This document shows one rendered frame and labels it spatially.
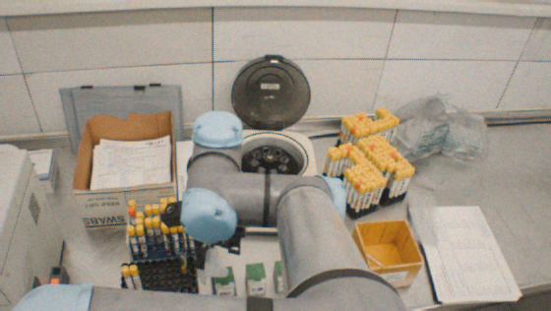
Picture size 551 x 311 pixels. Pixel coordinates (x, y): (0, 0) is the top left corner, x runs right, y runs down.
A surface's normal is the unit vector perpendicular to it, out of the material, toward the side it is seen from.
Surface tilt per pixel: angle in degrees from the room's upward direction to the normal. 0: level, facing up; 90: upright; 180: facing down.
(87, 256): 0
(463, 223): 1
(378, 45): 90
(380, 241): 90
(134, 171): 2
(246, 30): 90
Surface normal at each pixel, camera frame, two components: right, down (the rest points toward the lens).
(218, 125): 0.08, -0.74
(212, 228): 0.00, 0.67
